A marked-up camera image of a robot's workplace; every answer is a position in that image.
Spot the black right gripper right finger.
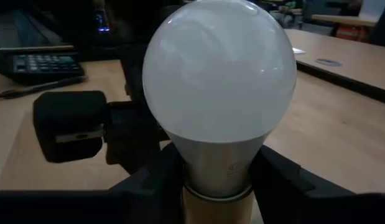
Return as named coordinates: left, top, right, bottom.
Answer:
left=249, top=145, right=385, bottom=224

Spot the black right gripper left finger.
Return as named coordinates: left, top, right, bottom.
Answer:
left=0, top=142, right=185, bottom=224

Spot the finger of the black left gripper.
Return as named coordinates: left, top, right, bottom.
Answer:
left=32, top=90, right=164, bottom=175

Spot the white frosted lightbulb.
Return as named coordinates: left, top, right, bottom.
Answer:
left=141, top=0, right=298, bottom=200

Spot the brass lamp socket base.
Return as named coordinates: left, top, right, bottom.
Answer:
left=182, top=185, right=256, bottom=224

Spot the black pen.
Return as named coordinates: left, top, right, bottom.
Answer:
left=0, top=75, right=88, bottom=100

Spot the black desk calculator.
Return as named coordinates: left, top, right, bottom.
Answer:
left=0, top=45, right=86, bottom=86

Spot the light wooden office desk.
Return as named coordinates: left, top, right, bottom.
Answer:
left=284, top=28, right=385, bottom=94

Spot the red storage box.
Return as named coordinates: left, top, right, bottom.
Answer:
left=334, top=24, right=368, bottom=42

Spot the long light wooden table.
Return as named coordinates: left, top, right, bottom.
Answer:
left=310, top=13, right=380, bottom=28

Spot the grey round cable grommet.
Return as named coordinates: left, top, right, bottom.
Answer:
left=314, top=58, right=343, bottom=67

